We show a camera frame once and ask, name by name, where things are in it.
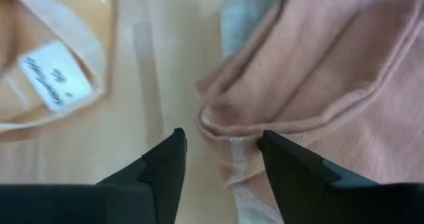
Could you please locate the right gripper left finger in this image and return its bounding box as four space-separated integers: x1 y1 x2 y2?
0 127 188 224

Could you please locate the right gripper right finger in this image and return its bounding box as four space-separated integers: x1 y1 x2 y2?
256 129 424 224

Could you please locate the terracotta pink plaid towel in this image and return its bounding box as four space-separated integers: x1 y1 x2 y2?
195 0 424 224

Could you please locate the yellow plaid towel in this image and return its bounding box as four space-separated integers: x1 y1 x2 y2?
0 0 115 134

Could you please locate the white plaid towel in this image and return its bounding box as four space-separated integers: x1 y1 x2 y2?
221 0 424 58

